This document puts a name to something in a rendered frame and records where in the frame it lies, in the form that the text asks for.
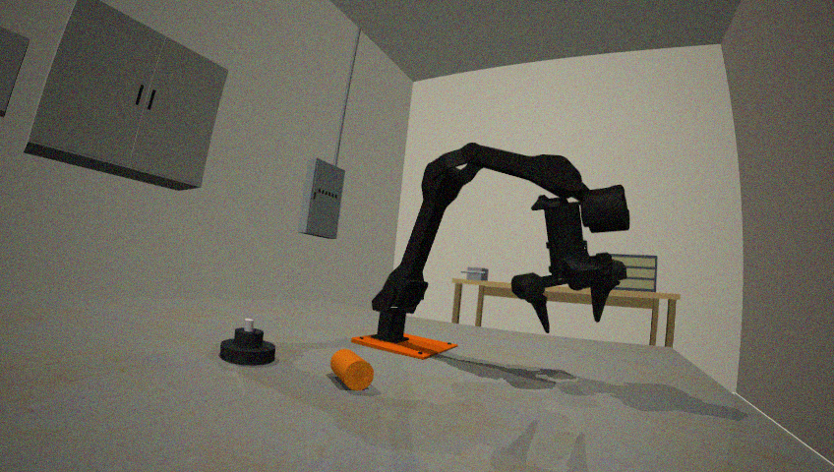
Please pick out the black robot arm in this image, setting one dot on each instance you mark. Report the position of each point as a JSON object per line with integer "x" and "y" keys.
{"x": 602, "y": 210}

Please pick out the orange cylinder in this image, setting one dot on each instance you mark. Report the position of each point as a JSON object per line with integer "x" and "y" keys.
{"x": 354, "y": 371}

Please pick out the black round pedestal with silver shaft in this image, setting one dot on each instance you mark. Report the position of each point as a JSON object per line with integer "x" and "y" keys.
{"x": 248, "y": 347}

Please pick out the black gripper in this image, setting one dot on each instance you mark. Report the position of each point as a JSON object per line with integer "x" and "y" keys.
{"x": 531, "y": 286}

